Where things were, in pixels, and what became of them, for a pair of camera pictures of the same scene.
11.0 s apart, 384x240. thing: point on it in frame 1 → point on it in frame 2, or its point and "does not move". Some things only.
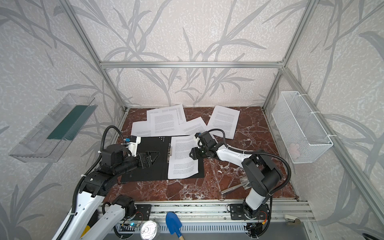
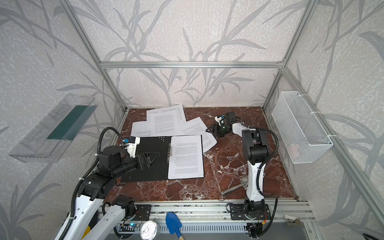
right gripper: (200, 150) → (221, 128)
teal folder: (158, 170) does not move
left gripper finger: (152, 155) does not move
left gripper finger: (151, 158) does not move
